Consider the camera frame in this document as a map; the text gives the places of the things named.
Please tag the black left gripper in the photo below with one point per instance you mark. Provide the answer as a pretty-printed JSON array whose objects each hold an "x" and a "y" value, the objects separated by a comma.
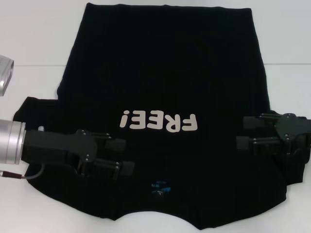
[{"x": 56, "y": 145}]

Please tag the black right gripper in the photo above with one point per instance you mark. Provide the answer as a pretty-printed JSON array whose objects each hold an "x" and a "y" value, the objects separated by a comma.
[{"x": 291, "y": 128}]

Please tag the black shirt with FREE print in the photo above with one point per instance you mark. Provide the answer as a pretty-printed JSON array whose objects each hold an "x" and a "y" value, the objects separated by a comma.
[{"x": 165, "y": 72}]

